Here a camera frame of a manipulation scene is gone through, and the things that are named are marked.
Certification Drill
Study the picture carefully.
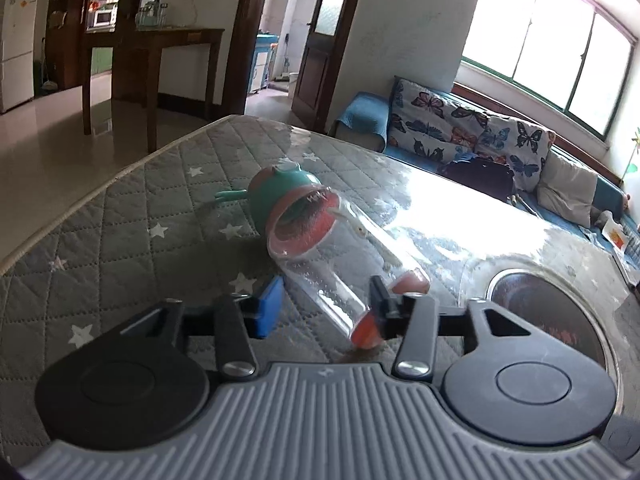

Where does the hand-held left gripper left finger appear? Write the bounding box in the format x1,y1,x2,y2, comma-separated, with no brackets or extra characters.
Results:
119,275,286,381

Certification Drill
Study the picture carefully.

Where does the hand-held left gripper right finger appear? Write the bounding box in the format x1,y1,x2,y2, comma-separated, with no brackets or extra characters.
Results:
369,276,533,381

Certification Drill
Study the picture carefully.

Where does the clear bottle with pink base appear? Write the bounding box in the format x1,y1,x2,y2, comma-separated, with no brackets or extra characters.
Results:
266,197,432,350

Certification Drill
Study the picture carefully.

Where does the black bag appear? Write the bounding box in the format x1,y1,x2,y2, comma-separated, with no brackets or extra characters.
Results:
439,156,517,202

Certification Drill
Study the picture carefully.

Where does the grey quilted star table cover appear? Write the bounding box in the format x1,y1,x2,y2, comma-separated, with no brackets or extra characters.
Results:
0,114,640,411

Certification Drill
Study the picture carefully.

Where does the large butterfly print pillow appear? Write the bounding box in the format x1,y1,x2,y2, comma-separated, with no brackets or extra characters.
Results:
387,77,493,163

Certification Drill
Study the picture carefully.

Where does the sofa with blue cover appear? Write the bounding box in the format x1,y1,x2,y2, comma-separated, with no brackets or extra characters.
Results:
330,91,640,271

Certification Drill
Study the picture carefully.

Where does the small butterfly print pillow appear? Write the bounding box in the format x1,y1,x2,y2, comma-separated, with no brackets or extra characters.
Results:
475,115,556,193

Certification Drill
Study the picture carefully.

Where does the grey pillow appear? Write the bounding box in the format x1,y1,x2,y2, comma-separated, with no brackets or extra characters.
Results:
536,149,599,228

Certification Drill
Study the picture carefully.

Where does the dark wooden door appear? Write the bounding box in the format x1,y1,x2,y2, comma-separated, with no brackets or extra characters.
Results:
291,0,370,133

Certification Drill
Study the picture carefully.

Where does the blue storage cabinet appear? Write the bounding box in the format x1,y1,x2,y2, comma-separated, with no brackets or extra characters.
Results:
249,33,279,94

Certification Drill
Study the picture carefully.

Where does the dark wooden table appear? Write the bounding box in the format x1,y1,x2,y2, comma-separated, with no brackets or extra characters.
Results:
81,27,226,155

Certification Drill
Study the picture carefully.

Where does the broom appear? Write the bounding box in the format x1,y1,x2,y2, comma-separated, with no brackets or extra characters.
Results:
39,40,58,93

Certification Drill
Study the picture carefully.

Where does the row of glass jars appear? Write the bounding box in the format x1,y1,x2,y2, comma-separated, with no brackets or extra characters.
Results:
135,1,169,28

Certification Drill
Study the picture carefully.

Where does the green framed window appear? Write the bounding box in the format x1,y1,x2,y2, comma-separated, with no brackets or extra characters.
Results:
460,0,638,148

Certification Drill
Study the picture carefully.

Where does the dark wooden shelf cabinet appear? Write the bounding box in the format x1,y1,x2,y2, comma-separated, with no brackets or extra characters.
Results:
44,0,168,92

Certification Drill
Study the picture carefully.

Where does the white refrigerator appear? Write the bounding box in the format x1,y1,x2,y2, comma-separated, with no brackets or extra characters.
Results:
0,0,41,113

